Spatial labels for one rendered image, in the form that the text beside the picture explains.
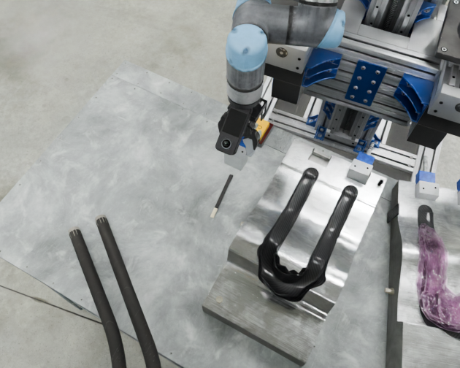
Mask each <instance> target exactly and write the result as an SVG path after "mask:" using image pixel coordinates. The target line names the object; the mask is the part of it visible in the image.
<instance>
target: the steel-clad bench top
mask: <svg viewBox="0 0 460 368"><path fill-rule="evenodd" d="M227 107H228V105H226V104H223V103H221V102H219V101H216V100H214V99H212V98H210V97H208V96H205V95H203V94H201V93H199V92H196V91H194V90H191V89H190V88H187V87H185V86H183V85H181V84H178V83H176V82H174V81H171V80H169V79H167V78H165V77H162V76H160V75H158V74H156V73H153V72H151V71H149V70H146V69H144V68H142V67H140V66H137V65H136V64H133V63H131V62H128V61H126V60H124V61H123V63H122V64H121V65H120V66H119V67H118V68H117V69H116V70H115V71H114V72H113V74H112V75H111V76H110V77H109V78H108V80H107V81H106V82H105V83H104V84H103V86H102V87H100V89H98V91H97V92H96V93H95V94H94V95H93V97H92V98H91V99H90V100H89V101H88V103H87V104H86V105H85V106H84V107H83V108H82V109H81V110H80V111H79V112H78V114H77V115H76V116H75V117H74V118H73V119H72V121H71V122H70V123H69V124H68V125H67V127H66V128H65V129H64V130H63V131H62V132H61V133H60V134H59V135H58V136H57V138H56V139H55V140H54V141H53V142H52V144H51V145H50V146H49V147H48V148H47V149H46V151H45V152H44V153H43V154H42V155H41V156H40V157H39V158H38V159H37V161H36V162H35V163H34V164H33V165H32V166H31V168H30V169H29V170H28V171H27V172H26V173H25V174H24V176H22V177H21V179H20V180H19V181H18V182H17V183H16V185H15V186H14V187H13V188H12V189H11V191H10V192H9V193H8V194H7V195H6V196H5V197H4V198H3V199H2V200H1V201H0V257H1V258H3V259H4V260H6V261H8V262H10V263H11V264H13V265H15V266H16V267H18V268H19V269H21V270H23V271H24V272H26V273H28V274H29V275H31V276H32V277H35V278H36V279H38V280H39V281H41V282H43V283H44V284H46V285H48V286H50V287H51V288H53V289H54V290H56V291H57V292H59V293H61V294H63V295H64V296H66V297H67V298H69V299H71V300H72V301H74V302H76V303H78V304H79V305H81V306H82V307H84V308H85V309H87V310H89V311H91V312H92V313H94V314H96V315H97V316H99V314H98V311H97V309H96V305H95V303H94V301H93V297H92V296H91V292H90V290H89V287H88V284H87V282H86V279H85V276H84V274H83V271H82V268H81V266H80V262H79V261H78V258H77V255H76V253H75V250H74V247H73V244H72V241H71V239H70V237H69V233H68V230H69V229H70V228H71V227H73V226H77V227H79V228H80V230H81V233H82V236H83V239H84V240H85V243H86V246H87V248H88V251H89V253H90V255H91V258H92V261H93V264H94V266H95V268H96V271H97V274H98V276H99V279H100V281H101V284H102V286H103V289H104V292H105V294H106V296H107V299H108V302H109V303H110V307H111V309H112V312H113V314H114V316H115V320H116V322H117V325H118V328H119V329H120V330H122V331H124V332H125V333H127V334H129V335H131V336H132V337H134V338H135V339H137V336H136V333H135V330H134V327H133V325H132V322H131V319H130V317H129V313H128V310H127V309H126V305H125V302H124V300H123V297H122V294H121V292H120V289H119V286H118V282H117V280H116V278H115V274H114V272H113V270H112V266H111V264H110V260H109V258H108V255H107V252H106V250H105V247H104V244H103V242H102V239H101V236H100V233H99V230H98V228H97V225H96V222H95V218H96V216H98V215H106V217H107V220H108V223H109V225H110V228H111V230H112V233H113V236H114V238H115V241H116V243H117V246H118V249H119V251H120V254H121V256H122V259H123V262H124V264H125V266H126V269H127V272H128V274H129V277H130V279H131V283H132V285H133V287H134V290H135V293H136V295H137V298H138V300H139V303H140V306H141V308H142V311H143V313H144V316H145V319H146V321H147V324H148V326H149V329H150V332H151V334H152V336H153V340H154V342H155V344H156V348H157V351H158V352H159V353H160V354H162V355H163V356H166V357H167V358H168V359H170V360H172V361H173V362H175V363H177V364H179V365H180V366H182V367H184V368H386V341H387V320H388V293H385V292H384V290H385V288H388V281H389V261H390V240H391V222H389V223H387V217H388V212H389V211H390V210H391V200H392V189H393V187H394V186H395V185H396V183H397V182H398V180H395V179H394V178H391V177H389V176H387V175H384V174H382V173H379V172H377V171H375V170H373V169H372V171H371V172H373V173H375V174H377V175H380V176H382V177H384V178H386V179H387V181H386V184H385V186H384V188H383V191H382V193H381V195H380V198H379V199H378V202H377V204H376V207H375V209H374V211H373V213H372V216H371V218H370V220H369V223H368V224H367V227H366V229H365V231H364V234H363V236H362V238H361V241H360V243H359V246H358V248H357V250H356V254H355V256H354V258H353V262H352V264H351V267H350V270H349V273H348V276H347V278H346V281H345V284H344V286H343V288H342V290H341V292H340V295H339V297H338V299H337V302H336V304H335V305H334V306H333V308H332V309H331V310H330V312H329V313H328V315H327V316H326V319H325V321H324V323H323V325H322V328H321V330H320V333H319V335H318V338H317V340H316V341H315V344H314V346H313V349H312V351H311V353H310V356H309V358H308V360H307V363H306V364H305V365H304V366H302V367H301V366H299V365H298V364H295V363H294V362H292V361H290V360H289V359H287V358H285V357H283V356H281V355H280V354H278V353H276V352H274V351H273V350H271V349H269V348H267V347H266V346H264V345H262V344H261V343H259V342H256V341H255V340H253V339H251V338H249V337H248V336H246V335H244V334H243V333H241V332H239V331H237V330H236V329H233V328H232V327H230V326H228V325H227V324H225V323H223V322H222V321H219V320H218V319H216V318H214V317H212V316H211V315H209V314H207V313H205V312H204V311H203V309H202V304H203V302H204V300H205V299H206V297H207V295H208V293H209V292H210V290H211V288H212V286H213V285H214V283H215V281H216V280H217V278H218V276H219V274H220V273H221V270H222V269H223V267H224V265H225V263H226V261H227V257H228V251H229V246H230V245H231V243H232V241H233V239H234V238H235V236H236V234H237V232H238V231H239V229H240V227H241V225H240V224H241V222H245V220H246V219H247V217H248V216H249V214H251V212H252V211H253V209H254V208H255V207H256V205H257V204H258V202H259V201H260V199H261V197H262V196H263V195H264V192H265V190H266V189H267V187H268V185H269V184H270V182H271V180H272V178H273V177H274V175H275V173H276V171H277V169H278V167H279V165H280V164H281V162H282V160H283V158H284V157H285V155H286V153H287V152H288V149H289V148H290V146H291V144H292V143H293V141H294V139H295V138H296V139H299V140H301V141H303V142H306V143H307V144H309V145H312V146H314V147H315V150H317V151H318V152H320V153H323V154H325V155H327V156H330V157H331V155H334V156H337V157H339V158H342V159H344V160H346V161H349V162H351V163H352V162H353V161H352V160H350V159H348V158H346V157H344V156H341V155H339V154H337V153H334V152H332V151H330V150H327V149H326V148H324V147H321V146H319V145H316V144H314V143H312V142H309V141H307V140H306V139H302V138H301V137H298V136H296V135H293V134H291V133H289V132H287V131H284V130H282V129H279V128H278V127H276V126H274V127H273V130H272V131H271V133H270V135H269V136H268V138H267V140H266V142H265V143H264V145H263V146H262V148H260V147H257V148H256V151H255V153H254V154H253V155H252V156H251V157H249V156H248V161H247V163H246V164H245V166H244V167H243V169H242V171H240V170H238V169H235V168H234V167H232V166H229V165H228V164H225V163H224V153H222V152H220V151H218V150H217V149H216V148H215V144H216V142H217V140H218V137H219V134H220V133H219V130H218V122H219V120H220V119H221V116H222V115H223V114H224V112H227V111H228V109H227ZM229 175H233V177H232V179H231V182H230V183H229V186H228V188H227V189H226V192H225V194H224V196H223V199H222V201H221V203H220V205H219V208H218V210H217V212H216V214H215V217H214V218H211V217H210V216H211V214H212V211H213V210H214V207H215V205H216V203H217V201H218V198H219V196H220V194H221V192H222V190H223V187H224V185H225V184H226V181H227V179H228V177H229ZM137 340H138V339H137Z"/></svg>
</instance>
